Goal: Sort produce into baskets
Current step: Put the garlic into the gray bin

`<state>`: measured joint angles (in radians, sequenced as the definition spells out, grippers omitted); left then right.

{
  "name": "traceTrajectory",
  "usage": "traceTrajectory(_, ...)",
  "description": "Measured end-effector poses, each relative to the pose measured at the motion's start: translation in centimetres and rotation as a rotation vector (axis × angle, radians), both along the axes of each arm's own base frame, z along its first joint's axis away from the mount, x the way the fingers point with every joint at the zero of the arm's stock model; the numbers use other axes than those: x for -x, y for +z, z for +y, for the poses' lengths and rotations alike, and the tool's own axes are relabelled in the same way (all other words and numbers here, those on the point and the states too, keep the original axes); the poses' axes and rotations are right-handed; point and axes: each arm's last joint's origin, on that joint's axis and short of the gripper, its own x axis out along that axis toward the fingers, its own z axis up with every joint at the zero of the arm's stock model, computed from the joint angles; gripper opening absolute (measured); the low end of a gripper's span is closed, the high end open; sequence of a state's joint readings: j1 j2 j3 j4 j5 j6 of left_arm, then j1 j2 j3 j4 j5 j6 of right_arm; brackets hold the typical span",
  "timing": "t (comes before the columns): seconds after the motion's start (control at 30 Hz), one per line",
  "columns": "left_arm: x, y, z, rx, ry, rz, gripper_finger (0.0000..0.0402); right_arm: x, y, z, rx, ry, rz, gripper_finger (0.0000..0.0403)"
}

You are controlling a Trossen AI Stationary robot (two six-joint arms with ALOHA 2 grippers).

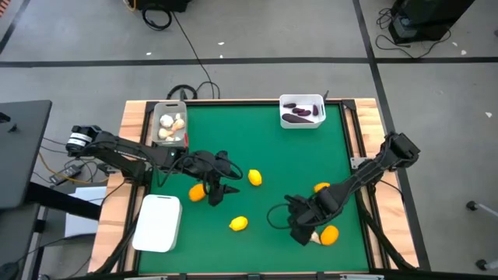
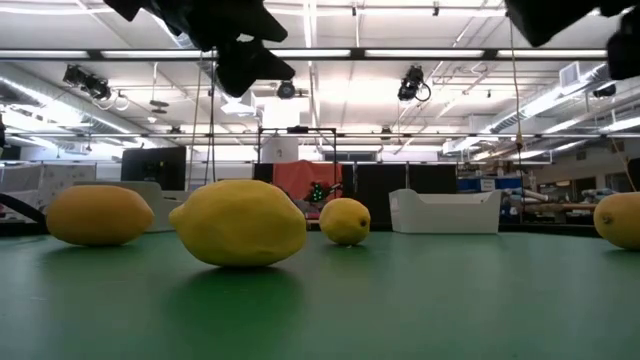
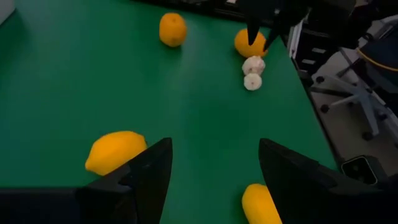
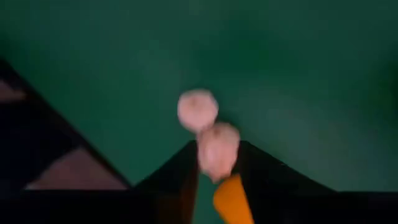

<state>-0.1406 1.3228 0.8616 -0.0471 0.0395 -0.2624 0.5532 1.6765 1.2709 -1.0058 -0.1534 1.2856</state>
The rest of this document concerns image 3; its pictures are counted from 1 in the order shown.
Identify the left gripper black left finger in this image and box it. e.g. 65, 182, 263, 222
76, 137, 174, 224

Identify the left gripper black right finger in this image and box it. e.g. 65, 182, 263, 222
258, 138, 398, 224

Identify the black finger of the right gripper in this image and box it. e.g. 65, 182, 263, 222
262, 18, 282, 52
246, 17, 261, 47

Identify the yellow lemon with stem dot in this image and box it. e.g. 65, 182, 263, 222
234, 28, 269, 59

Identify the beige garlic bulb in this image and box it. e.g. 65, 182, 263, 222
241, 55, 267, 92

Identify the large yellow lemon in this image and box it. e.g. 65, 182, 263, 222
241, 182, 283, 224

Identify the small yellow lemon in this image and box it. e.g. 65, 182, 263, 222
85, 130, 149, 177

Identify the orange-yellow lemon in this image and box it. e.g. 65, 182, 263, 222
159, 12, 188, 48

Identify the white flat panel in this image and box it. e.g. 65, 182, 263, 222
286, 18, 305, 60

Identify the black equipment box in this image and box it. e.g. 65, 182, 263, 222
290, 26, 346, 91

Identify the black box with white rim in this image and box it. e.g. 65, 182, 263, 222
341, 154, 379, 185

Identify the office chair base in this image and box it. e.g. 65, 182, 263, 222
309, 29, 398, 142

